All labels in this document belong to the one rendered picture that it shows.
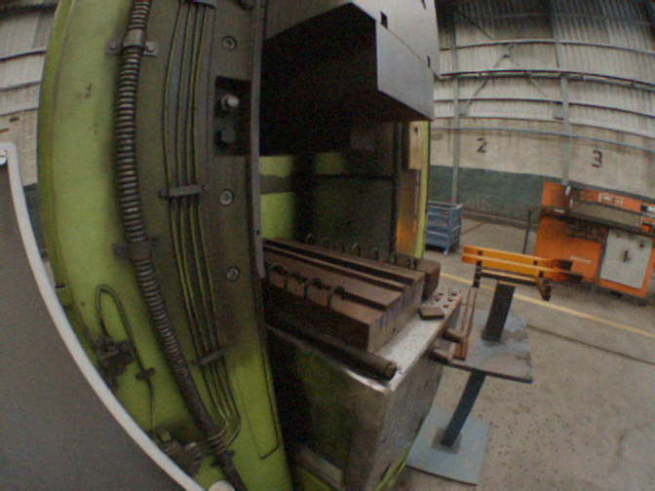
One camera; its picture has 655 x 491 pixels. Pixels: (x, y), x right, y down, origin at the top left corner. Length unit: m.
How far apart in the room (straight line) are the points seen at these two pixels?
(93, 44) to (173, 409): 0.44
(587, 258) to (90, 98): 4.12
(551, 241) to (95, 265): 3.99
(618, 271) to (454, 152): 5.93
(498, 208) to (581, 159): 2.81
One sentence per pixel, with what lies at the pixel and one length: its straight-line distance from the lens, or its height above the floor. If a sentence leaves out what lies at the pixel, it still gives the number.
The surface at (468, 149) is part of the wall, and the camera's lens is 8.34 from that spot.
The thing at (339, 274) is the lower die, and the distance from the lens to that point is 0.50.
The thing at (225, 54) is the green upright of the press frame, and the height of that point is 1.33.
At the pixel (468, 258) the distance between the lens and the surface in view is 0.90.
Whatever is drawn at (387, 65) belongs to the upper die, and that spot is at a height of 1.31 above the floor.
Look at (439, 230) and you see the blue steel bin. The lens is 4.20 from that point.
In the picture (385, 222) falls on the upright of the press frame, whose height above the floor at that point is 1.04.
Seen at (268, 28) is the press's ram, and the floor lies 1.38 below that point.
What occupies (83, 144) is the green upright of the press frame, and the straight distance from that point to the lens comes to 0.30.
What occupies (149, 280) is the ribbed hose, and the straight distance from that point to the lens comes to 0.29.
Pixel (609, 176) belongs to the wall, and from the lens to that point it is 8.14.
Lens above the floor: 1.18
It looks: 16 degrees down
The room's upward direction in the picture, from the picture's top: straight up
